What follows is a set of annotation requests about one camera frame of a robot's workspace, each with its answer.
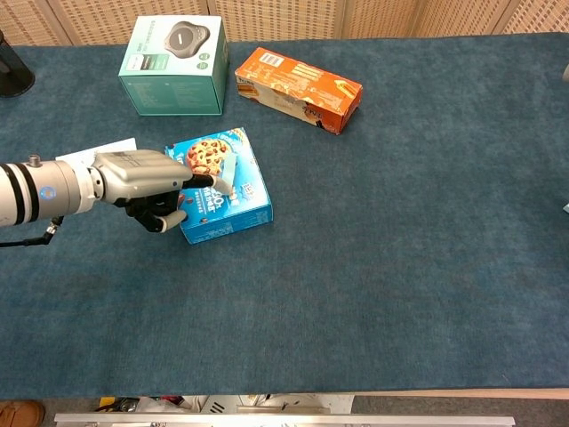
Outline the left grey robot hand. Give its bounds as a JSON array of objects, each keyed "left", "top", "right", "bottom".
[{"left": 90, "top": 149, "right": 235, "bottom": 235}]

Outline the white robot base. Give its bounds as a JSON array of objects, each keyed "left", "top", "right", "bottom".
[{"left": 186, "top": 392, "right": 355, "bottom": 415}]

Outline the teal speaker product box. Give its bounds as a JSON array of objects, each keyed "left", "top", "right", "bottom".
[{"left": 117, "top": 15, "right": 230, "bottom": 117}]

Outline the blue chocolate cookie box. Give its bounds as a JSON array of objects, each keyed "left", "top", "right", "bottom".
[{"left": 164, "top": 127, "right": 274, "bottom": 246}]

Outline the orange snack box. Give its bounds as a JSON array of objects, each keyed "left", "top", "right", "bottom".
[{"left": 234, "top": 46, "right": 364, "bottom": 136}]

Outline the white paper card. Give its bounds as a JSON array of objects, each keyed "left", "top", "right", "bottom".
[{"left": 55, "top": 137, "right": 138, "bottom": 169}]

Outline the black cylindrical object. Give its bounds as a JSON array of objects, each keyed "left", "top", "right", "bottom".
[{"left": 0, "top": 30, "right": 36, "bottom": 99}]

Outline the woven lattice folding screen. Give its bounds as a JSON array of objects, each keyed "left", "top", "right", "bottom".
[{"left": 0, "top": 0, "right": 569, "bottom": 47}]

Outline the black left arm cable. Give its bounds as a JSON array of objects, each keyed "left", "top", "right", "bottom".
[{"left": 0, "top": 215, "right": 66, "bottom": 249}]

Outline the aluminium profile rail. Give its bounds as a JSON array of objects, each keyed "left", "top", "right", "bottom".
[{"left": 53, "top": 413, "right": 516, "bottom": 427}]

